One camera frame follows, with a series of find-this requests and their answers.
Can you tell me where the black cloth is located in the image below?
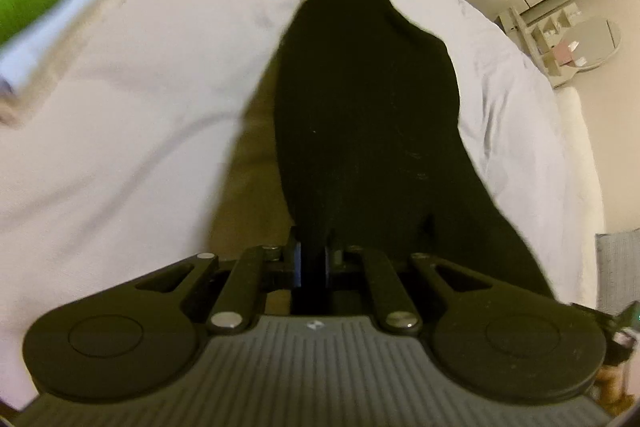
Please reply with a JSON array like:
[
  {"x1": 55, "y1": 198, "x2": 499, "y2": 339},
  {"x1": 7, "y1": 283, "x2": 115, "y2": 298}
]
[{"x1": 274, "y1": 0, "x2": 559, "y2": 304}]

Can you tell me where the grey rug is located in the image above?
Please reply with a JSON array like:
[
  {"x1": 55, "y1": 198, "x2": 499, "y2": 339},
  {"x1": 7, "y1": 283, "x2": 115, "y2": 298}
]
[{"x1": 594, "y1": 229, "x2": 640, "y2": 314}]

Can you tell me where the person's right hand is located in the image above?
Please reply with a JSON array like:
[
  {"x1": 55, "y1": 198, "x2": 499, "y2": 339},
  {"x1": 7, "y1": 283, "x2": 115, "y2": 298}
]
[{"x1": 597, "y1": 364, "x2": 632, "y2": 414}]

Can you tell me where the round mirror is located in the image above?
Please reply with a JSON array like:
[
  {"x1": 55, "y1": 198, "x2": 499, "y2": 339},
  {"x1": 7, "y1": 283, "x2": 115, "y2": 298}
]
[{"x1": 554, "y1": 17, "x2": 624, "y2": 71}]

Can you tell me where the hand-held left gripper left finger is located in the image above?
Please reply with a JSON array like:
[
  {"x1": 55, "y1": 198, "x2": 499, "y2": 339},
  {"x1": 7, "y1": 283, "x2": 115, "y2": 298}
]
[{"x1": 132, "y1": 227, "x2": 306, "y2": 336}]

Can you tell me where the white folded cloth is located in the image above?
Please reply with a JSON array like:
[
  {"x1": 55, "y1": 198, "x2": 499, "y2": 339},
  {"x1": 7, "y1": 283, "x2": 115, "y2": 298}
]
[{"x1": 0, "y1": 0, "x2": 167, "y2": 128}]

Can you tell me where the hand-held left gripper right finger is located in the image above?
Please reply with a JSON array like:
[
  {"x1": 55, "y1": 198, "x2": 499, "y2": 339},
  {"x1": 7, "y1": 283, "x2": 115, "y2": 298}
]
[{"x1": 322, "y1": 233, "x2": 506, "y2": 336}]

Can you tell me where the light blue folded cloth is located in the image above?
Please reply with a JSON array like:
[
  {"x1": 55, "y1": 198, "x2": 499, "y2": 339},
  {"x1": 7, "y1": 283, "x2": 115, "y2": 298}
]
[{"x1": 0, "y1": 0, "x2": 152, "y2": 94}]

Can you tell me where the white bed sheet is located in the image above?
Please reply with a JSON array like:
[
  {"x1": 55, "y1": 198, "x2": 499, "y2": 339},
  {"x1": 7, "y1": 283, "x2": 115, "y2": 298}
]
[{"x1": 0, "y1": 0, "x2": 607, "y2": 410}]

